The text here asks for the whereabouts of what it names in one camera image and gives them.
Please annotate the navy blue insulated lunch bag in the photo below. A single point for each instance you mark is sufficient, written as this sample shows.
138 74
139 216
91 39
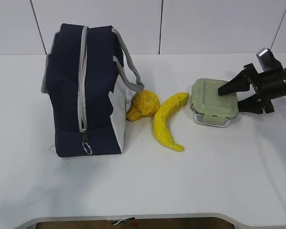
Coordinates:
87 75

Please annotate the green lid glass food container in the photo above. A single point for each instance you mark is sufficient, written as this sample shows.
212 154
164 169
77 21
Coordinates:
208 107

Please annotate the yellow banana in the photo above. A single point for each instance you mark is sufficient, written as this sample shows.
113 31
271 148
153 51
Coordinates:
161 130

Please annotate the yellow pear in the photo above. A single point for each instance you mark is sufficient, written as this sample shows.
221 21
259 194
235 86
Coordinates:
143 104

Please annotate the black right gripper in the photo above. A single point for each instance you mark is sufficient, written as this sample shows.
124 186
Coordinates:
267 85

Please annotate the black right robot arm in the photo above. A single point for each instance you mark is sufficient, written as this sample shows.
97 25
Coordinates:
267 85

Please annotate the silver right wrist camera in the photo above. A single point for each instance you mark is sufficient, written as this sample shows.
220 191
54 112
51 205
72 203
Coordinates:
267 60

